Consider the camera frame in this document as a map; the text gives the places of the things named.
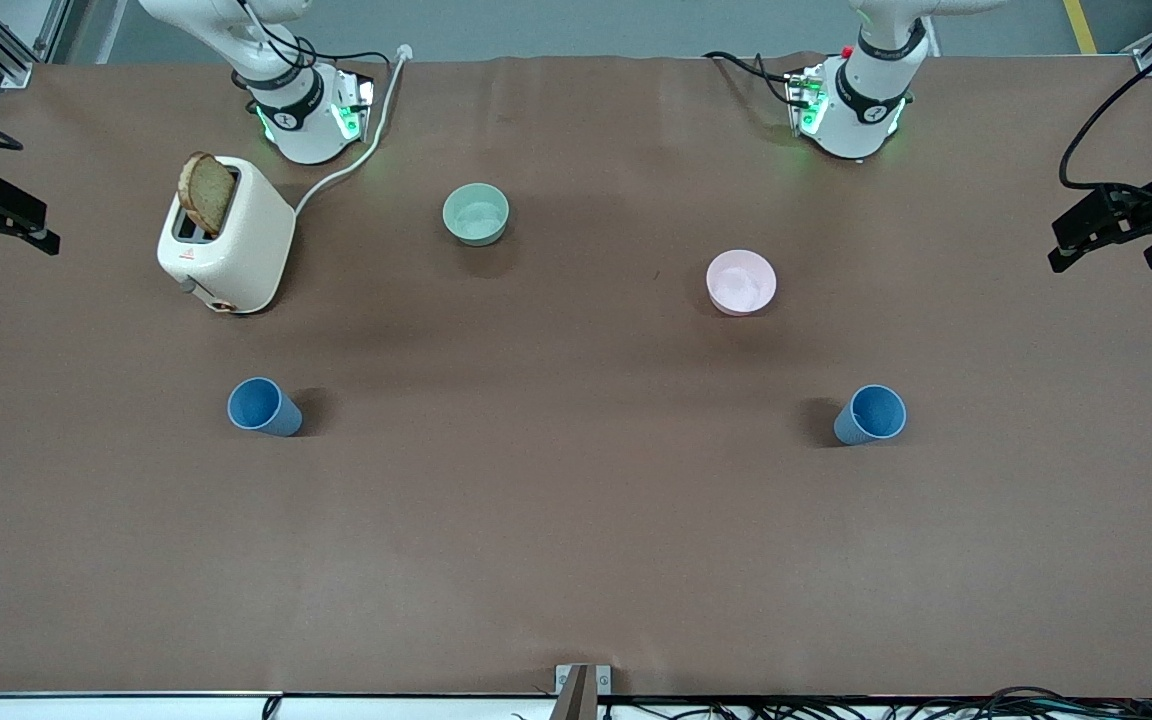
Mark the blue plastic cup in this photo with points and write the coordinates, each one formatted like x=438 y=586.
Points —
x=261 y=408
x=874 y=415

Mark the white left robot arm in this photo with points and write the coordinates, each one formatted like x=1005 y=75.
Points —
x=856 y=120

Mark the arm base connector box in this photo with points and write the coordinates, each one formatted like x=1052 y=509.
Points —
x=806 y=100
x=356 y=105

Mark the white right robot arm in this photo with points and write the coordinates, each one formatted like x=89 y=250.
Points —
x=306 y=125

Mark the brown bread slice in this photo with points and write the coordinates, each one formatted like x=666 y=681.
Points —
x=206 y=192

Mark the cream white toaster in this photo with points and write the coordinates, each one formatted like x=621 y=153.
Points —
x=236 y=250

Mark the pale pink bowl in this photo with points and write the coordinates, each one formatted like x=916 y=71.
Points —
x=741 y=282

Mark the mint green bowl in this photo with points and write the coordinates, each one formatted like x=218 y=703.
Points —
x=476 y=215

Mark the white table edge rail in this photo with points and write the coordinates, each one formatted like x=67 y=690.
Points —
x=106 y=706

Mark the grey metal camera bracket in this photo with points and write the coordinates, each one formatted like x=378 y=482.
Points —
x=582 y=690

